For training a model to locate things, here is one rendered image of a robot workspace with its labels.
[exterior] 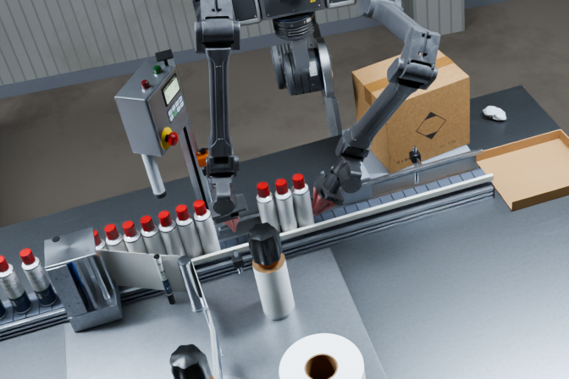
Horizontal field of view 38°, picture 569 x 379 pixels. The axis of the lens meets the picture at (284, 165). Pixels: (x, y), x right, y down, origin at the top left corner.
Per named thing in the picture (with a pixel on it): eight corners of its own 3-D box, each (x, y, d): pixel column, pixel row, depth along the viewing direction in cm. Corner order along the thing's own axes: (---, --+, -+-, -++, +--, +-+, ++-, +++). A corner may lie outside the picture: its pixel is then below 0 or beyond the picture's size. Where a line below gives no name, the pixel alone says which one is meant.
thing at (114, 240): (121, 285, 243) (101, 236, 230) (119, 272, 247) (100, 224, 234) (138, 280, 243) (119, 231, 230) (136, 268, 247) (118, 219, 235)
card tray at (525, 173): (511, 211, 250) (512, 201, 247) (476, 162, 270) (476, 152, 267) (602, 185, 253) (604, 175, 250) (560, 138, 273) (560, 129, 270)
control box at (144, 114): (132, 153, 224) (113, 96, 212) (160, 117, 236) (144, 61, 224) (164, 157, 220) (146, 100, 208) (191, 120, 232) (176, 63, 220)
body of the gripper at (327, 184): (323, 200, 239) (336, 180, 236) (313, 179, 247) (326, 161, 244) (341, 205, 242) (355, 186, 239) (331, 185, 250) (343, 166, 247)
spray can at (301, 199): (301, 235, 248) (292, 184, 235) (295, 225, 252) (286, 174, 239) (317, 230, 249) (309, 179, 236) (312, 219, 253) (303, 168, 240)
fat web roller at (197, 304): (191, 314, 230) (176, 268, 218) (189, 302, 233) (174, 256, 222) (207, 310, 230) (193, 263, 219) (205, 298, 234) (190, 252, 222)
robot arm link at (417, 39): (452, 36, 201) (416, 27, 198) (433, 88, 206) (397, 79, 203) (395, -6, 241) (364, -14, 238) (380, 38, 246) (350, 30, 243)
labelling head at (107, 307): (74, 332, 231) (44, 270, 215) (72, 299, 241) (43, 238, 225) (123, 318, 232) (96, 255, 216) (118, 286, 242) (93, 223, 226)
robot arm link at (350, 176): (368, 140, 239) (341, 134, 236) (378, 161, 229) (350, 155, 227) (354, 174, 244) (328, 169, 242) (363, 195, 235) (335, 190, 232)
